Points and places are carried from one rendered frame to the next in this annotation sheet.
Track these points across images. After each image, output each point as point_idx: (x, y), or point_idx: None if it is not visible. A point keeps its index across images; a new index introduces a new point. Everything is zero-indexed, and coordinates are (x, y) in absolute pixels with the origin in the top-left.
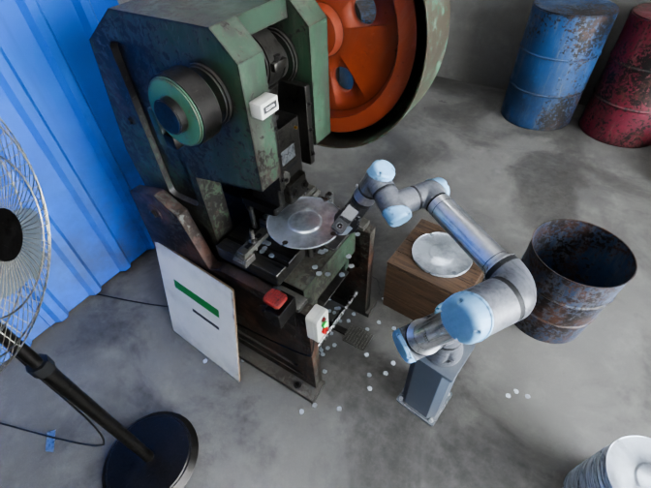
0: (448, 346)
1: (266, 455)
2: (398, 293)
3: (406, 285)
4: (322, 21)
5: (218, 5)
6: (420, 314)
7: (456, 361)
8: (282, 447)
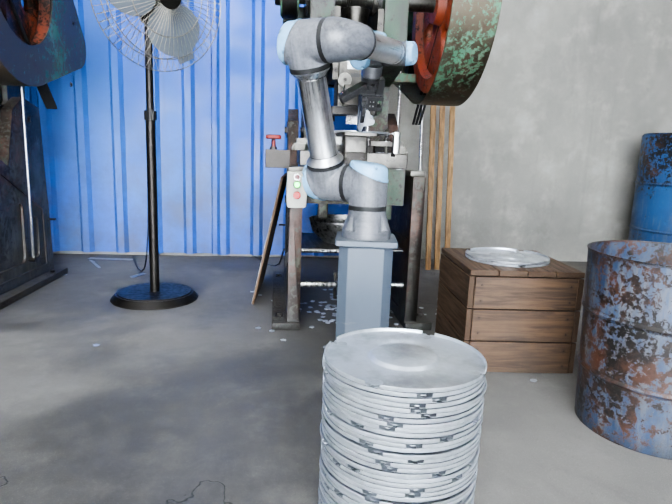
0: (351, 200)
1: (201, 326)
2: (442, 300)
3: (446, 278)
4: None
5: None
6: (450, 329)
7: (358, 234)
8: (215, 329)
